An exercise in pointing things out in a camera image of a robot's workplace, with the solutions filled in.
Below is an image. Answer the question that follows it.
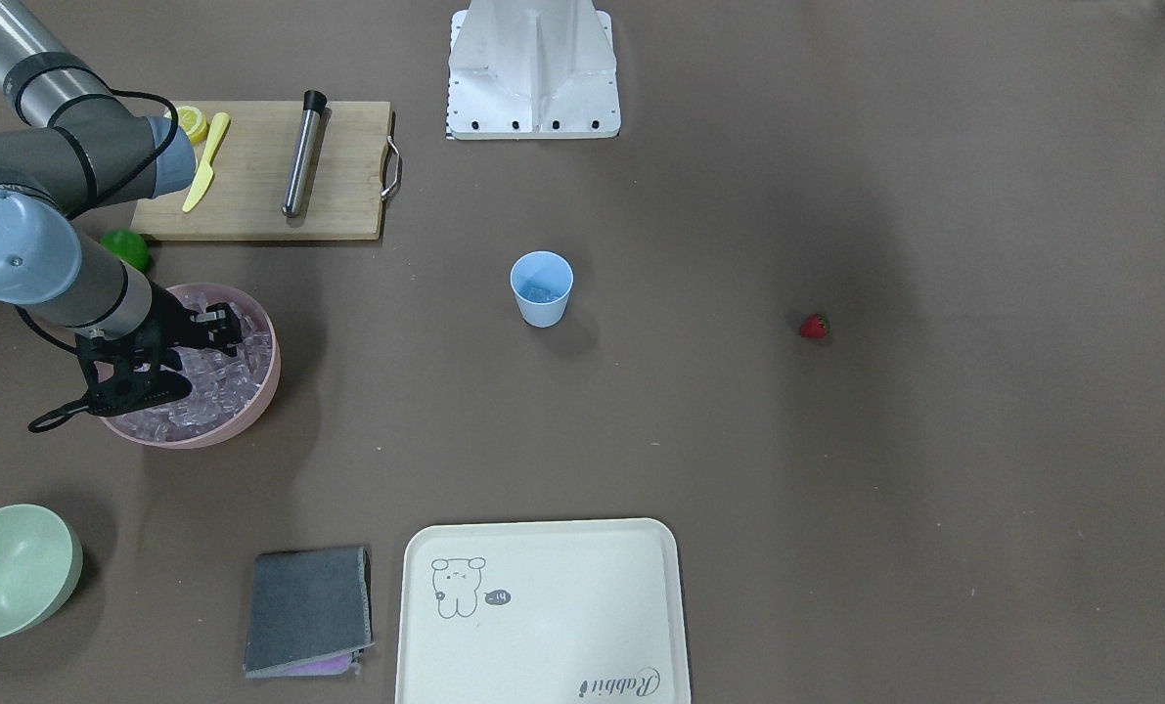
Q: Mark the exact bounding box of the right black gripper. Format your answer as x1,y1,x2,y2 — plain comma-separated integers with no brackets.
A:
103,282,243,365

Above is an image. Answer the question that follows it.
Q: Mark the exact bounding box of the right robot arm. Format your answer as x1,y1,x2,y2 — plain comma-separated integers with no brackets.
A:
0,1,242,369

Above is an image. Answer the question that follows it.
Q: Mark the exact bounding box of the pink bowl of ice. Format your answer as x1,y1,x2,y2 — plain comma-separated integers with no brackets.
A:
101,284,282,449

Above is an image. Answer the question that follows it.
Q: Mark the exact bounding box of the light blue cup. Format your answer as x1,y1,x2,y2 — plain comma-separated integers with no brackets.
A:
508,249,576,329

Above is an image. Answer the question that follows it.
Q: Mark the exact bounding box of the green lime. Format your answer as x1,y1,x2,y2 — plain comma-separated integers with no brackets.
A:
100,228,151,273

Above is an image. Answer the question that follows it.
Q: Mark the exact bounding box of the yellow plastic knife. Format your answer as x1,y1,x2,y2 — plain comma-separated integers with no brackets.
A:
181,111,232,213

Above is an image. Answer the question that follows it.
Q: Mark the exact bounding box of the wooden cutting board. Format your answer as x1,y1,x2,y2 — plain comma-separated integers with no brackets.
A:
130,98,397,242

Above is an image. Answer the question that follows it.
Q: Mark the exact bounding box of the lemon half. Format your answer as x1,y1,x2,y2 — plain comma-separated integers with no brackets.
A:
171,106,209,146

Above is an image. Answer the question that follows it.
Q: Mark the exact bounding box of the steel muddler black tip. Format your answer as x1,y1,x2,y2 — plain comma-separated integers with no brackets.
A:
281,89,329,219

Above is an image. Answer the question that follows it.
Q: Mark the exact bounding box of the grey folded cloth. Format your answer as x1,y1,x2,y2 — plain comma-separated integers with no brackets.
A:
243,547,375,680

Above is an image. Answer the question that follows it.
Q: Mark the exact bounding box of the green bowl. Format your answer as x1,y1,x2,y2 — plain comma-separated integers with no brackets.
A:
0,504,84,638

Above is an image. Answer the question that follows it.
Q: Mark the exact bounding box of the cream rabbit tray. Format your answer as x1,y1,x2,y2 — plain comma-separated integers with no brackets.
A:
395,518,693,703

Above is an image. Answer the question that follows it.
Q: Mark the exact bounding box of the red strawberry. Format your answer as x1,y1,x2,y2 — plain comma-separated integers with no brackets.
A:
797,315,829,340

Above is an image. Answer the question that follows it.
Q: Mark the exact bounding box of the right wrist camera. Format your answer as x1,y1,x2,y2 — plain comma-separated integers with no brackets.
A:
75,330,195,418

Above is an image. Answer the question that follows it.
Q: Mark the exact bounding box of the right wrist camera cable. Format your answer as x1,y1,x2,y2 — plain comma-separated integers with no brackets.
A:
15,305,94,434

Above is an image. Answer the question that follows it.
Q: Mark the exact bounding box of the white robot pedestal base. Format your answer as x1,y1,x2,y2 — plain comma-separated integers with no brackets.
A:
445,1,622,140

